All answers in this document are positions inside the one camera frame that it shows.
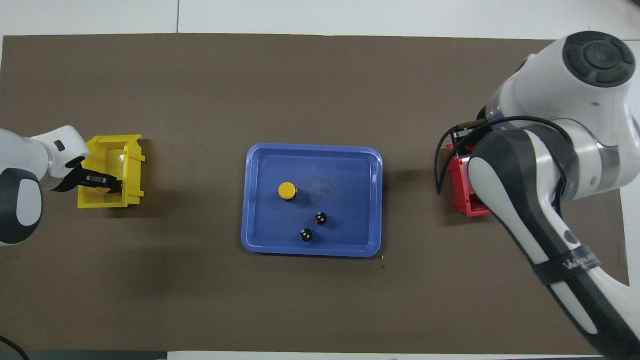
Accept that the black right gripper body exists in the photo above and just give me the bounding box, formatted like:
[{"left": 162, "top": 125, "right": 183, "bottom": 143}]
[{"left": 446, "top": 125, "right": 489, "bottom": 151}]

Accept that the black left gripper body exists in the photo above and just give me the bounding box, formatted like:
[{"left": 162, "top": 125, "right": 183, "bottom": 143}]
[{"left": 51, "top": 162, "right": 89, "bottom": 194}]

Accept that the yellow push button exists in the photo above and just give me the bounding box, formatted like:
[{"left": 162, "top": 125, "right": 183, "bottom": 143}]
[{"left": 277, "top": 181, "right": 299, "bottom": 202}]

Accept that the yellow plastic bin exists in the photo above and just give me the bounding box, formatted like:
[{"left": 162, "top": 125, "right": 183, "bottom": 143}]
[{"left": 77, "top": 134, "right": 146, "bottom": 209}]

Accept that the red plastic bin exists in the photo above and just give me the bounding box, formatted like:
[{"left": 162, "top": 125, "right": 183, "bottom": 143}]
[{"left": 446, "top": 142, "right": 493, "bottom": 217}]

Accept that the blue plastic tray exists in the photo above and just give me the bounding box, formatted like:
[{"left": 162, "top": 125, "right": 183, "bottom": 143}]
[{"left": 241, "top": 143, "right": 384, "bottom": 258}]

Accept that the brown paper mat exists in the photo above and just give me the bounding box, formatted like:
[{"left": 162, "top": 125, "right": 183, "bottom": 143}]
[{"left": 0, "top": 33, "right": 630, "bottom": 356}]

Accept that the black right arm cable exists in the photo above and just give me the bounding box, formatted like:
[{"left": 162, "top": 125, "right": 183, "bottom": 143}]
[{"left": 435, "top": 116, "right": 571, "bottom": 201}]

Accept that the thin black floor cable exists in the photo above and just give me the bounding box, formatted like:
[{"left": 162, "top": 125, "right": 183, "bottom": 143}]
[{"left": 0, "top": 335, "right": 31, "bottom": 360}]

